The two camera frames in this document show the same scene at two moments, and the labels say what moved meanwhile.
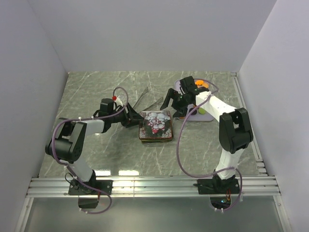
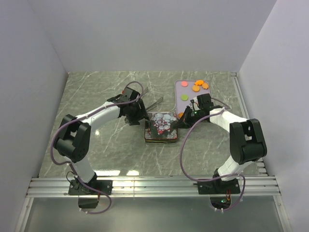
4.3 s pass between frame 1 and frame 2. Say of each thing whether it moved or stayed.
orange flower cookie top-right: stayed
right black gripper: moved
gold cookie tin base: moved
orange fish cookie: stayed
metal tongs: stayed
